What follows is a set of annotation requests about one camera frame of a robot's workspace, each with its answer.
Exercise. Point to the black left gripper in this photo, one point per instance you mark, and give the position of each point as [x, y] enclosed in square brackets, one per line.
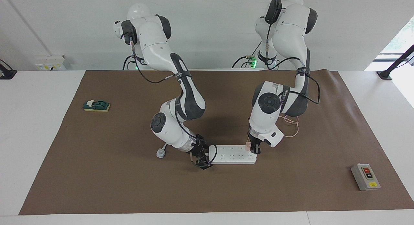
[254, 139]

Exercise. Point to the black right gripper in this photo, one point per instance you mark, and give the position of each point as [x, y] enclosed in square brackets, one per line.
[200, 146]

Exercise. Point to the green lit connector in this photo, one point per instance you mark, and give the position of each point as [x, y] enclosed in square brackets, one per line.
[254, 61]

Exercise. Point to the white wall socket box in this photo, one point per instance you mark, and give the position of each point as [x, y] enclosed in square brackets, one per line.
[50, 62]

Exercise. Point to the grey on-off switch box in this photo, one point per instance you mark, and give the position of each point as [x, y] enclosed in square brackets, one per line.
[365, 176]

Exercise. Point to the black clamp mount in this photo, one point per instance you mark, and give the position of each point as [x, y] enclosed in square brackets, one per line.
[6, 73]
[386, 74]

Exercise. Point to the green connector block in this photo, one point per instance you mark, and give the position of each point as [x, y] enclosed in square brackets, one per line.
[97, 105]

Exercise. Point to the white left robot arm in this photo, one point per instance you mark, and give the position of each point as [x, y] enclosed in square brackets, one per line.
[291, 31]

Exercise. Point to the white power strip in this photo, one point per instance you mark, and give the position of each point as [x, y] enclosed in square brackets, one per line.
[233, 155]

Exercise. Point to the pink charger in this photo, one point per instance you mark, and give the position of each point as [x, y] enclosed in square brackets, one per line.
[247, 146]

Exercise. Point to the brown table mat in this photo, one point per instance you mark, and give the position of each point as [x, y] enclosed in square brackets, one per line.
[129, 186]

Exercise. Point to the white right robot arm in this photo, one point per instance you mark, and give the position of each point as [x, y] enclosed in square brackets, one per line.
[155, 47]

